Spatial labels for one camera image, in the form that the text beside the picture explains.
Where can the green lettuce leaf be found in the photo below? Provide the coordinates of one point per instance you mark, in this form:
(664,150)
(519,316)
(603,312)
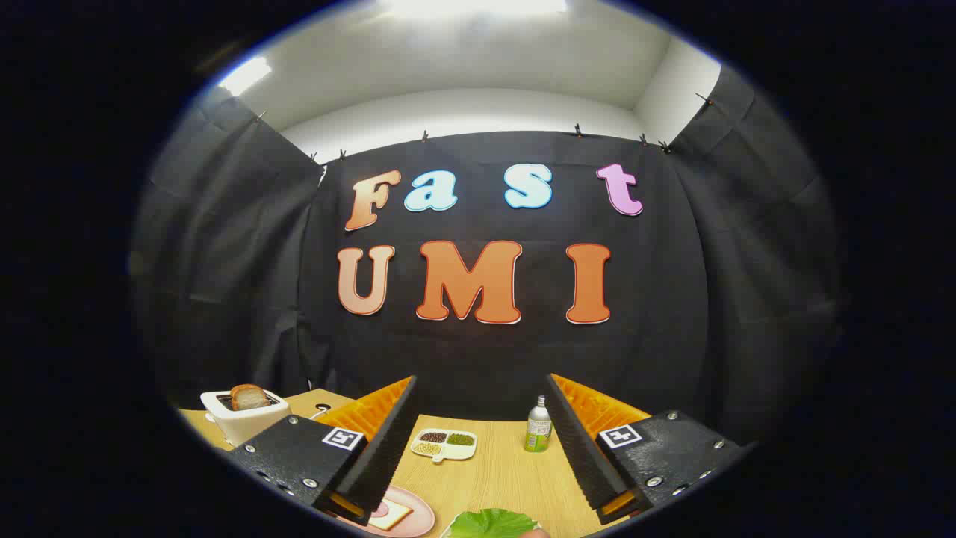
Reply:
(489,525)

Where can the pink round plate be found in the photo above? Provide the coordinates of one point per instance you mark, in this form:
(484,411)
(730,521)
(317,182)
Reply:
(422,515)

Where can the white toaster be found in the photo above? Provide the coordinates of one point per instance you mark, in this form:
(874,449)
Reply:
(243,426)

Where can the square white toast slice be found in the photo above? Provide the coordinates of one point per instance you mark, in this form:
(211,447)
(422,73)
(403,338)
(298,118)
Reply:
(399,517)

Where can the brown crust bread slice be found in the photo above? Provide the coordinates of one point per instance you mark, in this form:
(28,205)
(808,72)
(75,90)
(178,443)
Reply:
(249,397)

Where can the long ceiling light panel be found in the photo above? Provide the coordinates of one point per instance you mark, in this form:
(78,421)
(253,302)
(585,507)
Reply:
(474,6)

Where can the row of small cloth clips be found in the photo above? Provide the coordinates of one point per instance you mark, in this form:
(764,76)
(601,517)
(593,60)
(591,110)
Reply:
(577,131)

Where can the black backdrop cloth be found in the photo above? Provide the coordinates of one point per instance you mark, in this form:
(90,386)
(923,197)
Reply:
(485,359)

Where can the white divided dish of beans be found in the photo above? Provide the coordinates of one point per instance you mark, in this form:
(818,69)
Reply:
(442,444)

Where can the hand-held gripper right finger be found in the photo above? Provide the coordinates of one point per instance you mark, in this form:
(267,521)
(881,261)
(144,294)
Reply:
(579,448)

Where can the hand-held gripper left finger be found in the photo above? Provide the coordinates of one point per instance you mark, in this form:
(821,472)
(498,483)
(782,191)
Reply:
(385,456)

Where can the green label metal bottle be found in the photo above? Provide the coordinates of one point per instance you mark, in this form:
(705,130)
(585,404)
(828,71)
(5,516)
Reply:
(538,433)

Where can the small ceiling light panel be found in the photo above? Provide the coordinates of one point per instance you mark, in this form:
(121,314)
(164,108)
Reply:
(245,75)

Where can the round pink ham slice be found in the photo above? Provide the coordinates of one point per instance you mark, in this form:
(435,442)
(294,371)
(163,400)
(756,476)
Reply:
(387,510)

